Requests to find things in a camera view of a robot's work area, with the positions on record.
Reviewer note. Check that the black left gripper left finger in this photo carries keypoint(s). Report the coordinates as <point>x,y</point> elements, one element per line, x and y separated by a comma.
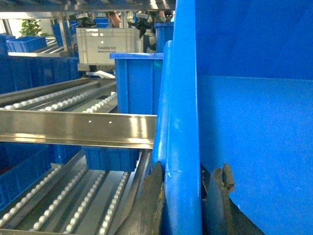
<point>145,217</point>

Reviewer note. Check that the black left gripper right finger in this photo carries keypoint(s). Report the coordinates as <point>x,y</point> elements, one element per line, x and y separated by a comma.
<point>220,215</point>

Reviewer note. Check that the large blue plastic crate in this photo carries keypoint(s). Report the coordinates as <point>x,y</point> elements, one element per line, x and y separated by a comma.
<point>239,91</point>

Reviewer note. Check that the dark blue bin left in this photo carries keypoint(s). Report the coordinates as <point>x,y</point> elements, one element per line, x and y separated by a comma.
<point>20,72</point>

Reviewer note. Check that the blue bin upper shelf left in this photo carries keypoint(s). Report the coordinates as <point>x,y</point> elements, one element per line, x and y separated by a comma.
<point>27,44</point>

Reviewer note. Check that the blue bin under rail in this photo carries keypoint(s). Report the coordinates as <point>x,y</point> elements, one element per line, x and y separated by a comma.
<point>111,159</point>

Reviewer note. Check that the stainless steel roller shelf rack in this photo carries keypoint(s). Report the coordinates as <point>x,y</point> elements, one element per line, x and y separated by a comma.
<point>71,196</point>

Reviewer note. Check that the blue bin beside crate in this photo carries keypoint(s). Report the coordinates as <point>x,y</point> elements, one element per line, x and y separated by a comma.
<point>138,80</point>

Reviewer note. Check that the green potted plant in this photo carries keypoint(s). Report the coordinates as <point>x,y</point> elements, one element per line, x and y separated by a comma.
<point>32,28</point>

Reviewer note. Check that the white plastic crate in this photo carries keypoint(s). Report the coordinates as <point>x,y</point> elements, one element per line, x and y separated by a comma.
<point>96,44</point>

